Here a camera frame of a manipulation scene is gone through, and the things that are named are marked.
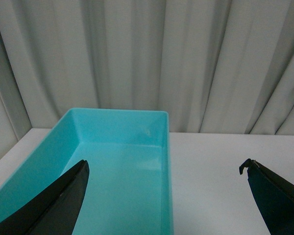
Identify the grey pleated curtain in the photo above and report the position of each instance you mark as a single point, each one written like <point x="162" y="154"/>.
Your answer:
<point x="216" y="66"/>

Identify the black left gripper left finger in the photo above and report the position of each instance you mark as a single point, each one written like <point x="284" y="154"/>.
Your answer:
<point x="55" y="210"/>

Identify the turquoise plastic storage bin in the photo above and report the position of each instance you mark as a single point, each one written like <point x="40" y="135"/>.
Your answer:
<point x="129" y="188"/>

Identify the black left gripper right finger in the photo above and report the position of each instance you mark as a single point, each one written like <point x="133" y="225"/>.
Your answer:
<point x="273" y="195"/>

